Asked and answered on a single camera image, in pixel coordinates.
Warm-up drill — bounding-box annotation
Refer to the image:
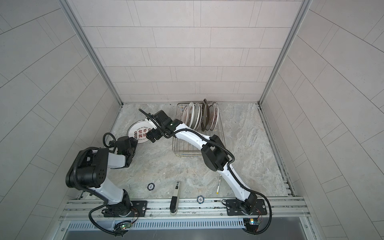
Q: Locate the white plate orange sunburst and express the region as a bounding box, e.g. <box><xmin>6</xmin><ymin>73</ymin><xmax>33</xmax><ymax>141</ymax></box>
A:
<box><xmin>181</xmin><ymin>106</ymin><xmax>189</xmax><ymax>125</ymax></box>

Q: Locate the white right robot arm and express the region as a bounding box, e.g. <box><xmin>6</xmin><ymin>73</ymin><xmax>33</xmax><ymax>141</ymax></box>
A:
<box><xmin>139</xmin><ymin>109</ymin><xmax>273</xmax><ymax>235</ymax></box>

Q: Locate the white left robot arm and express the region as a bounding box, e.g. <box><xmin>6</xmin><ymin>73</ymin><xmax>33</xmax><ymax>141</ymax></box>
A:
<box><xmin>65</xmin><ymin>133</ymin><xmax>138</xmax><ymax>215</ymax></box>

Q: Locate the white watermelon pattern plate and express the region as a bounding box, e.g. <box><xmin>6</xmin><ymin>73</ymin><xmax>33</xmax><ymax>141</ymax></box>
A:
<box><xmin>194</xmin><ymin>103</ymin><xmax>201</xmax><ymax>130</ymax></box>

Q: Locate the white blue striped plate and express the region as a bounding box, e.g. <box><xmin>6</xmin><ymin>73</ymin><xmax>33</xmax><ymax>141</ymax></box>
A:
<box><xmin>196</xmin><ymin>104</ymin><xmax>203</xmax><ymax>130</ymax></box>

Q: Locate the dark rimmed checkered plate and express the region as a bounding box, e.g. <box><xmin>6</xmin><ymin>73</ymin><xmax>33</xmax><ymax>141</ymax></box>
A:
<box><xmin>201</xmin><ymin>99</ymin><xmax>210</xmax><ymax>131</ymax></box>

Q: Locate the small sunburst plate right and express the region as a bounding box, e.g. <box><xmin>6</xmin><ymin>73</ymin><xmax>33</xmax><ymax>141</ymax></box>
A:
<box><xmin>207</xmin><ymin>102</ymin><xmax>219</xmax><ymax>131</ymax></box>

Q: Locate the black white handheld scraper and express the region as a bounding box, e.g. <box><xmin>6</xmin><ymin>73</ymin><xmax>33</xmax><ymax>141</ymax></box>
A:
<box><xmin>170</xmin><ymin>181</ymin><xmax>181</xmax><ymax>216</ymax></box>

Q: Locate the yellow capped white marker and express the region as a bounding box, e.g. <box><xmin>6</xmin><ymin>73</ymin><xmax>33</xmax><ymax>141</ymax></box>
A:
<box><xmin>216</xmin><ymin>176</ymin><xmax>222</xmax><ymax>195</ymax></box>

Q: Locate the right round poker chip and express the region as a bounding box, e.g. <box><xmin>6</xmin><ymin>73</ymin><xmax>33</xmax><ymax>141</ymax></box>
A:
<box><xmin>197</xmin><ymin>196</ymin><xmax>205</xmax><ymax>204</ymax></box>

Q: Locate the left circuit board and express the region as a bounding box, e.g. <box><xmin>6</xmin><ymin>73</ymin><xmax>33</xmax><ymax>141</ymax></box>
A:
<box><xmin>114</xmin><ymin>221</ymin><xmax>133</xmax><ymax>236</ymax></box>

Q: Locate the circuit board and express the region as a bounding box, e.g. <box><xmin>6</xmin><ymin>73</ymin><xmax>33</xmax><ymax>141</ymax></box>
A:
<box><xmin>243</xmin><ymin>218</ymin><xmax>262</xmax><ymax>235</ymax></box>
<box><xmin>114</xmin><ymin>221</ymin><xmax>133</xmax><ymax>236</ymax></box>

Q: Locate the right circuit board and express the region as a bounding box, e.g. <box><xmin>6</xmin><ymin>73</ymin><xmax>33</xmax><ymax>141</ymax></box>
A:
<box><xmin>243</xmin><ymin>218</ymin><xmax>262</xmax><ymax>235</ymax></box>

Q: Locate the metal wire dish rack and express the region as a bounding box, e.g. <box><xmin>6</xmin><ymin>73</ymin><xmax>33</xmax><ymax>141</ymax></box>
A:
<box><xmin>173</xmin><ymin>102</ymin><xmax>226</xmax><ymax>158</ymax></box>

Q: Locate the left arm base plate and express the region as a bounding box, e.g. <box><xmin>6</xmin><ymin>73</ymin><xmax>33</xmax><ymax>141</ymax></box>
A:
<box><xmin>102</xmin><ymin>201</ymin><xmax>148</xmax><ymax>218</ymax></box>

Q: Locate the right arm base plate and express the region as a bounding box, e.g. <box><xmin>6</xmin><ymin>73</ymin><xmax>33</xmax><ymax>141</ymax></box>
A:
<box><xmin>222</xmin><ymin>199</ymin><xmax>268</xmax><ymax>216</ymax></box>

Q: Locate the aluminium front rail frame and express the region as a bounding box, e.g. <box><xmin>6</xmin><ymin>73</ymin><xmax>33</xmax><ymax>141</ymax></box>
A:
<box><xmin>59</xmin><ymin>197</ymin><xmax>310</xmax><ymax>221</ymax></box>

